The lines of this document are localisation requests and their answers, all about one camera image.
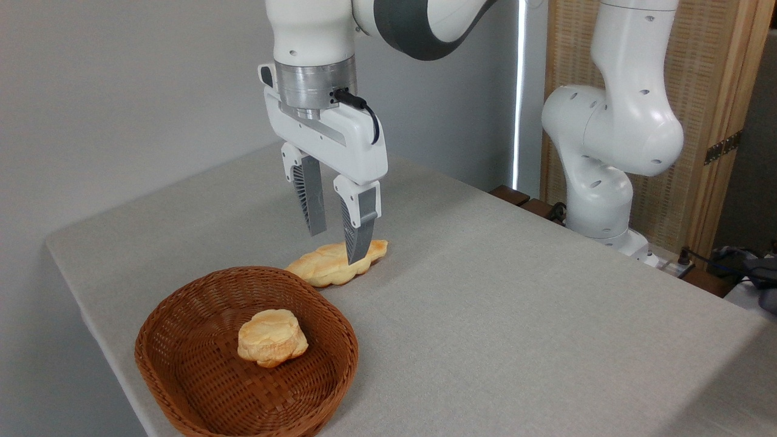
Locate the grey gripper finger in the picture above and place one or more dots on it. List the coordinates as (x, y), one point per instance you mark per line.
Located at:
(312, 194)
(363, 218)

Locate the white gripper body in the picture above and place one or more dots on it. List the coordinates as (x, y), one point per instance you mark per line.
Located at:
(340, 142)

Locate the long golden bread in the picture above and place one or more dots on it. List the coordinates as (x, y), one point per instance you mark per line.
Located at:
(322, 266)

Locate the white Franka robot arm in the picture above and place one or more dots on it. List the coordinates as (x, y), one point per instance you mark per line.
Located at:
(619, 121)

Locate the round golden bread roll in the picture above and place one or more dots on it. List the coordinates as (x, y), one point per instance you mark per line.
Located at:
(272, 337)

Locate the brown woven wicker basket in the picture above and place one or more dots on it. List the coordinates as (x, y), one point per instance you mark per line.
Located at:
(200, 364)

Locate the dark brown wooden block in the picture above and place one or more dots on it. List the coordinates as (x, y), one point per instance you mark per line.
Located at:
(707, 282)
(508, 195)
(537, 209)

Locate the grey tablecloth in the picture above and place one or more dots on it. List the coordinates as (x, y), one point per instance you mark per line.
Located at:
(516, 315)

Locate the black base connector plug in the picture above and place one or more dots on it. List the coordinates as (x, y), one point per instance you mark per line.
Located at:
(556, 212)

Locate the brass screen hinge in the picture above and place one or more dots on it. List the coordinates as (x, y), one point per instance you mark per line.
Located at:
(722, 147)

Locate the wooden rattan folding screen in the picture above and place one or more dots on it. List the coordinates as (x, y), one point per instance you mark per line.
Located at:
(710, 73)

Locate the dark grey bag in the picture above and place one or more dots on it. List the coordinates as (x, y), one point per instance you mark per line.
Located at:
(765, 279)

